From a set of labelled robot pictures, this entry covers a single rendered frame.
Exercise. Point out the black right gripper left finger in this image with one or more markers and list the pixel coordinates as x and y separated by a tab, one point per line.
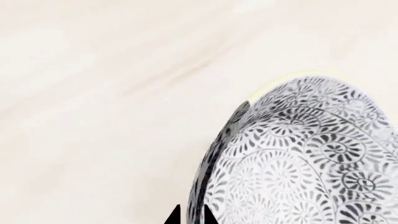
175	217

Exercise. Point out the black white patterned bowl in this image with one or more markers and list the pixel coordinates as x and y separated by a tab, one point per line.
298	158

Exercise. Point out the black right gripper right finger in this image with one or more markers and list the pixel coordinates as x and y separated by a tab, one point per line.
209	217

